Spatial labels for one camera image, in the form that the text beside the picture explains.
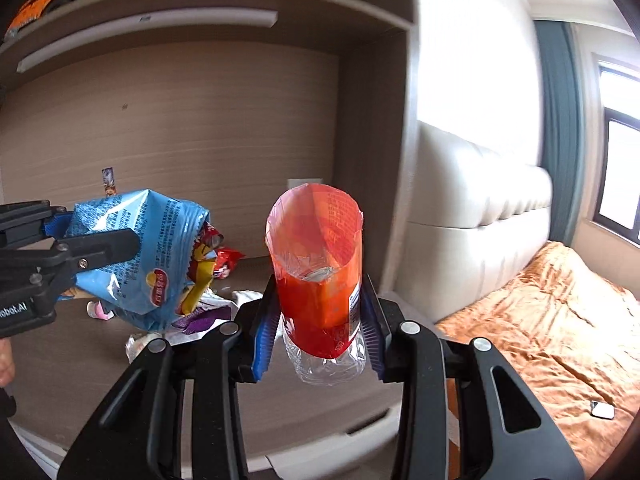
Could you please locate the dark framed window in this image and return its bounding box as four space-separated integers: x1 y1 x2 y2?
590 52 640 248

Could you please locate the cream padded headboard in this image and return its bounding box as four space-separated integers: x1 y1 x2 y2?
400 120 553 323

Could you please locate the teal curtain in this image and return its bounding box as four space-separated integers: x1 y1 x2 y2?
535 20 601 246

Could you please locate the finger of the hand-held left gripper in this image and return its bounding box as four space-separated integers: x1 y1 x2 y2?
0 201 74 250
0 230 141 312

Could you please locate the plastic bottle with orange label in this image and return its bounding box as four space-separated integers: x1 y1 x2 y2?
265 183 371 387

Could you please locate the person's left hand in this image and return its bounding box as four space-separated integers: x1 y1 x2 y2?
0 340 16 388

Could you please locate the orange blanket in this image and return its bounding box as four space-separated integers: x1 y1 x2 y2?
435 240 640 478

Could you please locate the white crumpled wrapper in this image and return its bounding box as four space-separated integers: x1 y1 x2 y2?
231 289 266 312

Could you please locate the white light bar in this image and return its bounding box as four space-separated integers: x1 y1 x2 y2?
17 10 278 73

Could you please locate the blue chip bag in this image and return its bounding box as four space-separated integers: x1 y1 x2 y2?
59 188 213 333

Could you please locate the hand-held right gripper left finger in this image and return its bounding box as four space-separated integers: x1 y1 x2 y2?
57 274 282 480

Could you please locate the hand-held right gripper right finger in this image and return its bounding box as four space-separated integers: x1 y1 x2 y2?
361 272 586 480

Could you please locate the clear crumpled plastic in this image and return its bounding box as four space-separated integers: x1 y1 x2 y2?
125 332 167 364

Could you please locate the yellow snack wrapper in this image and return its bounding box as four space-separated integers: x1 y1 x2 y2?
180 245 218 317

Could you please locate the small pink item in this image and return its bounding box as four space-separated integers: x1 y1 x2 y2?
87 299 116 321

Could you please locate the red snack wrapper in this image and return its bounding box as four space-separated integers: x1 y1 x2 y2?
192 224 246 281

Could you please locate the purple and white wrapper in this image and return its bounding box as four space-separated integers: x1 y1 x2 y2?
165 290 236 346

